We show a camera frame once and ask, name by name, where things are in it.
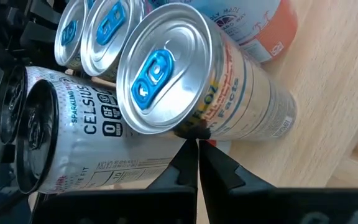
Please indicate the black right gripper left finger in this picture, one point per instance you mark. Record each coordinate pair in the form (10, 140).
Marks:
(182, 174)

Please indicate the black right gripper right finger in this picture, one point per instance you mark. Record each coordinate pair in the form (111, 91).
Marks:
(219, 180)

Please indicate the black-top silver can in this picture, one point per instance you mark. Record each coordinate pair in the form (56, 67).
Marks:
(89, 140)
(12, 102)

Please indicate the silver blue energy drink can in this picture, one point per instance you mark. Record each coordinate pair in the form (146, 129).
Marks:
(68, 34)
(172, 71)
(110, 28)

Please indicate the pale pink soda can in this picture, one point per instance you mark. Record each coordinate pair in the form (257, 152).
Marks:
(259, 28)

